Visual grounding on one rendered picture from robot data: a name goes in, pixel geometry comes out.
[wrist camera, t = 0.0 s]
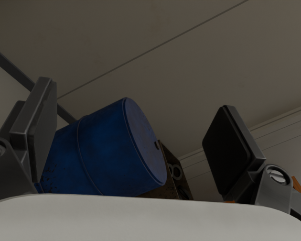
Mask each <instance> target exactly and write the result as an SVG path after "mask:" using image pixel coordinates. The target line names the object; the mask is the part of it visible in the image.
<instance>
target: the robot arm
mask: <svg viewBox="0 0 301 241"><path fill-rule="evenodd" d="M56 128H57V82H55V81H53V79H52V78H49V77H39V78H38V80H37V82H36V83H35V85H34V87H33V89H32V91H31V93H30V94H29V96H28V98H27V100H26V101H22V100H18V101H17V102H16V103H15V105H14V107H13V108H12V110H11V112H10V113H9V115H8V117H7V119H6V120H5V122H4V124H3V125H2V127H1V129H0V241H301V193H300V192H299V191H297V190H296V189H294V188H293V180H292V177H291V176H290V175H289V173H288V172H287V171H286V170H284V169H283V168H281V167H280V166H278V165H275V164H267V165H266V164H265V160H266V157H265V156H264V154H263V152H262V151H261V149H260V147H259V146H258V144H257V142H256V141H255V139H254V137H253V136H252V134H251V132H250V131H249V129H248V127H247V126H246V124H245V123H244V121H243V119H242V118H241V116H240V114H239V113H238V111H237V109H236V108H235V106H230V105H223V106H222V107H220V108H219V109H218V111H217V113H216V115H215V117H214V119H213V121H212V123H211V125H210V127H209V129H208V131H207V133H206V135H205V136H204V138H203V141H202V147H203V149H204V153H205V156H206V158H207V161H208V164H209V167H210V169H211V172H212V175H213V178H214V181H215V184H216V187H217V190H218V192H219V194H221V195H222V198H223V201H233V200H234V201H235V203H223V202H208V201H193V200H178V199H161V198H143V197H117V196H98V195H79V194H39V193H38V191H37V190H36V188H35V186H34V183H39V181H40V179H41V175H42V172H43V169H44V166H45V163H46V160H47V157H48V153H49V151H50V148H51V145H52V142H53V139H54V135H55V132H56Z"/></svg>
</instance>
